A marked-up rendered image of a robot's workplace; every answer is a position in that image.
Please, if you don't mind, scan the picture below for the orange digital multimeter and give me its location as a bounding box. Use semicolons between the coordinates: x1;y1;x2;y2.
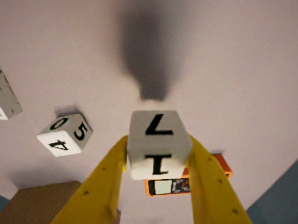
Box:
144;154;233;197

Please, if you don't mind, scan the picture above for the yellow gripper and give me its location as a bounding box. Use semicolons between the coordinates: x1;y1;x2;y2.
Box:
50;134;252;224

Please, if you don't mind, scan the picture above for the white number cube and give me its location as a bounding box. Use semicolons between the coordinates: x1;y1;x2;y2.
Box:
37;113;92;156
127;110;193;180

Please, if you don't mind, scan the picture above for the brown cardboard box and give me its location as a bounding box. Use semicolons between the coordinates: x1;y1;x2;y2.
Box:
0;180;82;224

